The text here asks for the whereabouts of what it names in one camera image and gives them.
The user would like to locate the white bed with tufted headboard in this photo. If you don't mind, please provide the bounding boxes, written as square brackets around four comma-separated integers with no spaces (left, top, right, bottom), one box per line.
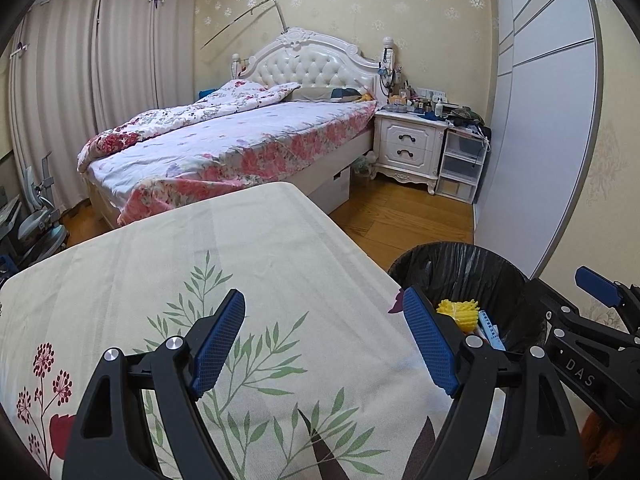
[77,27,383,228]

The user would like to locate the cluttered desk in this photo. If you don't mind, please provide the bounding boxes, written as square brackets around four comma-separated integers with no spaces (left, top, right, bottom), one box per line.
[0,185,31,271]

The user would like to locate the floral printed tablecloth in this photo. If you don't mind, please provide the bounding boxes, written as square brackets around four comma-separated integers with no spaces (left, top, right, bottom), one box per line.
[0,181,501,480]

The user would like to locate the clear plastic drawer unit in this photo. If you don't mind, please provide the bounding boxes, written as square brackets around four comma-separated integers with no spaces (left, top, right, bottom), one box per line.
[435,127,488,205]

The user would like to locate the trash bin with black bag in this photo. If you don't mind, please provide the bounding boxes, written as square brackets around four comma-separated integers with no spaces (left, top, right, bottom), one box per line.
[387,242,548,361]

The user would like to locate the white storage box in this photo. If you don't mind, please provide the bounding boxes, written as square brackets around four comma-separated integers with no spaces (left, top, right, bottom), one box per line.
[310,167,351,216]

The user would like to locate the thin metal pole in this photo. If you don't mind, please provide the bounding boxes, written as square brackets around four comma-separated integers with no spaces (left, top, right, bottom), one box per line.
[200,0,288,51]

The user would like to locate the yellow foam net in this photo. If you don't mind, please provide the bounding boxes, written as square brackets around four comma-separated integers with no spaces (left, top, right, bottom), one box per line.
[436,299,483,333]

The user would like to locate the person's right forearm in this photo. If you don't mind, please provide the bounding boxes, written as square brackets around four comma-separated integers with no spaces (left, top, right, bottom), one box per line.
[582,412,633,480]

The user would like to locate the grey office chair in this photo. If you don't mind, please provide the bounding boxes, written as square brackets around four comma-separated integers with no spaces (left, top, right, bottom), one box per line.
[15,152,68,266]

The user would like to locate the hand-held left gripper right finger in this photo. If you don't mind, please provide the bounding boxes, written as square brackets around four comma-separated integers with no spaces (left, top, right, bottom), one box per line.
[401,287,583,480]

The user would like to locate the pillow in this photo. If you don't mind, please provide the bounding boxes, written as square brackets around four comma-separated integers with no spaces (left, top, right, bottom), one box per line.
[290,86,368,103]

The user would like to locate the clutter of small toiletry items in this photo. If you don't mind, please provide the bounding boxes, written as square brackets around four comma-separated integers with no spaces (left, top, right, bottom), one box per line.
[382,80,488,128]

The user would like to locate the plastic bag on floor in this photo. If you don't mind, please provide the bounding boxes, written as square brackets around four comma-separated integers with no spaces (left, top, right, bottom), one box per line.
[352,152,378,178]

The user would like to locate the white nightstand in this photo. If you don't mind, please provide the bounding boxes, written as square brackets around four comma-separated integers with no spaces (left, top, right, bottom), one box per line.
[372,110,448,195]

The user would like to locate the white sliding wardrobe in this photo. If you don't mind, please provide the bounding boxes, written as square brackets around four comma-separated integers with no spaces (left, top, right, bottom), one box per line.
[472,0,601,281]

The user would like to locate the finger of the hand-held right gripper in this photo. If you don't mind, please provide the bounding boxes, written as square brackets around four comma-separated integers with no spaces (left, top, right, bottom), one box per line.
[540,282,640,356]
[576,266,640,323]

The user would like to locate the small blue card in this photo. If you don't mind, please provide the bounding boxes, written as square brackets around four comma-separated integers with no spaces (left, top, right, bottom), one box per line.
[477,310,505,351]

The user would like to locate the floral bed sheet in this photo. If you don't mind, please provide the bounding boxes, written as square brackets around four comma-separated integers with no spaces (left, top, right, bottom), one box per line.
[85,100,378,226]

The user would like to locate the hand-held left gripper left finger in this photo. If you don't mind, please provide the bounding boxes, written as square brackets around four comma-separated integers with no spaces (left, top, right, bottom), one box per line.
[62,289,247,480]

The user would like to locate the white bedside device with cables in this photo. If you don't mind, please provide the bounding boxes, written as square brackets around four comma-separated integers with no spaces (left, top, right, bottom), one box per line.
[380,45,398,106]

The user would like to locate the floral quilt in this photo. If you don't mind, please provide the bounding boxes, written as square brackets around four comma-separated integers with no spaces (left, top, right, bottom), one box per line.
[77,80,301,173]

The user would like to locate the beige curtain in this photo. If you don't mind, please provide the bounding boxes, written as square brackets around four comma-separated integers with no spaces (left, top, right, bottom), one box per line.
[97,0,198,126]
[10,0,103,211]

